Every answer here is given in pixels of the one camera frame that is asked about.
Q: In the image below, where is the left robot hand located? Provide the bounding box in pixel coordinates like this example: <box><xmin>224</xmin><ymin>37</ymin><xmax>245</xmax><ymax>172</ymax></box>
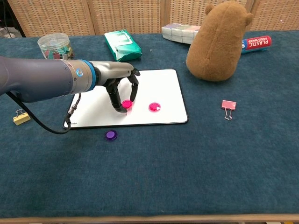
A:
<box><xmin>92</xmin><ymin>61</ymin><xmax>141</xmax><ymax>114</ymax></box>

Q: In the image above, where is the red magnet with white mark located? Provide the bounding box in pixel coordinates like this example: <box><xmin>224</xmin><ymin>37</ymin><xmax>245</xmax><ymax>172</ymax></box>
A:
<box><xmin>148</xmin><ymin>102</ymin><xmax>162</xmax><ymax>113</ymax></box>

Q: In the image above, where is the purple round magnet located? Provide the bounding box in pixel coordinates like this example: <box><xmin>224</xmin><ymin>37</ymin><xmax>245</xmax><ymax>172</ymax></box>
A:
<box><xmin>104</xmin><ymin>130</ymin><xmax>118</xmax><ymax>141</ymax></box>

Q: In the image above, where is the white magnetic board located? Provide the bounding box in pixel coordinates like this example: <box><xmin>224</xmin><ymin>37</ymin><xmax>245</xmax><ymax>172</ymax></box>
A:
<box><xmin>64</xmin><ymin>68</ymin><xmax>189</xmax><ymax>130</ymax></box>

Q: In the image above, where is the green wet wipes pack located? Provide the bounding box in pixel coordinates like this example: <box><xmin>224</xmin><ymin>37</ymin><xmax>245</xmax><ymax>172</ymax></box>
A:
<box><xmin>104</xmin><ymin>28</ymin><xmax>143</xmax><ymax>64</ymax></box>

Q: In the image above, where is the wicker folding screen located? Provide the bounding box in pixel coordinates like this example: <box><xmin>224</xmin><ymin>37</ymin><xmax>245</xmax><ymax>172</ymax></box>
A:
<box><xmin>7</xmin><ymin>0</ymin><xmax>299</xmax><ymax>38</ymax></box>

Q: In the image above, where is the clear jar of binder clips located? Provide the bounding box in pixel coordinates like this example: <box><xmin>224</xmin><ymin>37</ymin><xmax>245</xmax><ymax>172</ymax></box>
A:
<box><xmin>37</xmin><ymin>33</ymin><xmax>75</xmax><ymax>60</ymax></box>

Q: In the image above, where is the pastel tissue multipack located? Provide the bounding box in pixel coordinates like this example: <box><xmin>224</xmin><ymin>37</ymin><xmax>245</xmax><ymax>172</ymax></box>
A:
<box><xmin>161</xmin><ymin>23</ymin><xmax>202</xmax><ymax>45</ymax></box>

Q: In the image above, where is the yellow binder clip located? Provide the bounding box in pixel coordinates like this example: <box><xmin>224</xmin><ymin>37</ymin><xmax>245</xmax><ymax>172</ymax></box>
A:
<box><xmin>12</xmin><ymin>108</ymin><xmax>31</xmax><ymax>126</ymax></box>

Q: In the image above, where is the brown plush toy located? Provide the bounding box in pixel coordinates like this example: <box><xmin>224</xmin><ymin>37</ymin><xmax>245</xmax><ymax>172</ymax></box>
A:
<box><xmin>185</xmin><ymin>1</ymin><xmax>254</xmax><ymax>82</ymax></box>

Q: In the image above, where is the teal table cloth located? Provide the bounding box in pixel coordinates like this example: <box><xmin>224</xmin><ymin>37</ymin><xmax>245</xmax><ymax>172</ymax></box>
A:
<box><xmin>0</xmin><ymin>30</ymin><xmax>299</xmax><ymax>219</ymax></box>

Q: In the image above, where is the pink binder clip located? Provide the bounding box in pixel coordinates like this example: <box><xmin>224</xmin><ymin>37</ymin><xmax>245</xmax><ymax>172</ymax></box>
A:
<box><xmin>221</xmin><ymin>99</ymin><xmax>237</xmax><ymax>121</ymax></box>

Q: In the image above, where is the plastic food wrap box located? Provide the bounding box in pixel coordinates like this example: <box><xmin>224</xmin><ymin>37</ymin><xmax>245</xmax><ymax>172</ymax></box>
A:
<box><xmin>240</xmin><ymin>35</ymin><xmax>273</xmax><ymax>55</ymax></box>

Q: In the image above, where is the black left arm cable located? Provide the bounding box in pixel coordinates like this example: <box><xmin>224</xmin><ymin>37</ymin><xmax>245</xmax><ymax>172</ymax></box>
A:
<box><xmin>6</xmin><ymin>91</ymin><xmax>82</xmax><ymax>135</ymax></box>

